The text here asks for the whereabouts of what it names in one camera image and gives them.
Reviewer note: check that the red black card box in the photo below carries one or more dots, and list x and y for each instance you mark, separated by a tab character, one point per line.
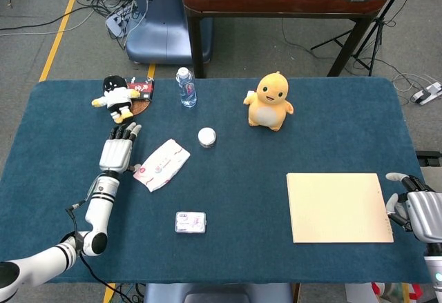
145	89

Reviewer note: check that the red white bag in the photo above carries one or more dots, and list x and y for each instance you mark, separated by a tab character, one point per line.
380	291

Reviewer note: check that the white foot pedal switch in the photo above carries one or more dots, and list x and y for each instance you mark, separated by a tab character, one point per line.
428	94

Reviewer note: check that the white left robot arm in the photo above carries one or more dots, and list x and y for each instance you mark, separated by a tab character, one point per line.
98	210

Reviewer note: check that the brown round woven coaster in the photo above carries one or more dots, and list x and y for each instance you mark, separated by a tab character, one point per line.
141	108

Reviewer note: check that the blue grey robot chassis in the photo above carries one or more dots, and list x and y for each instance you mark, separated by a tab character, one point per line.
214	294

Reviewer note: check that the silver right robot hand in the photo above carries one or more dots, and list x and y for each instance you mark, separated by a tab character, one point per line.
426	216

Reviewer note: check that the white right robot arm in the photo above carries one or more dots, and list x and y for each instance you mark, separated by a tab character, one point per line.
435	272

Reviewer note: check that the small white rectangular packet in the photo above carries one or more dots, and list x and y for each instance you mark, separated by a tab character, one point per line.
190	222

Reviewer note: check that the beige square board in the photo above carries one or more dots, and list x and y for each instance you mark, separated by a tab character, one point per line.
338	208

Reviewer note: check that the clear plastic water bottle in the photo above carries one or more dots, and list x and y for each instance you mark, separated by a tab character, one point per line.
187	90

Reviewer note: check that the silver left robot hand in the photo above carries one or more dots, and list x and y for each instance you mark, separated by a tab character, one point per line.
115	154

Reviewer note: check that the black tripod stand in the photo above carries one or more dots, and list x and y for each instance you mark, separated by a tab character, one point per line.
378	23

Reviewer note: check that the black white plush doll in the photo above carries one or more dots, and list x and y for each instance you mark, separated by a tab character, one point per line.
115	97

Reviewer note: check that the brown mahjong table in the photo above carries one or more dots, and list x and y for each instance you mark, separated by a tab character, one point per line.
276	1

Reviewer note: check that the white power strip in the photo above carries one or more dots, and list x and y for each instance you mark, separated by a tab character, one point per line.
115	23

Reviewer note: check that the yellow dinosaur plush toy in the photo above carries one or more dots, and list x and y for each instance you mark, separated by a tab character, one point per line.
267	109

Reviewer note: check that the small white round container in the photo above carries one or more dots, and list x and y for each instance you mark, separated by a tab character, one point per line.
206	135

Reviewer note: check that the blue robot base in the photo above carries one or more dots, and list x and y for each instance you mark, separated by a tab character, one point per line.
162	30

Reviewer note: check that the white red tissue pack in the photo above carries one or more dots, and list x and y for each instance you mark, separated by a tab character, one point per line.
160	165

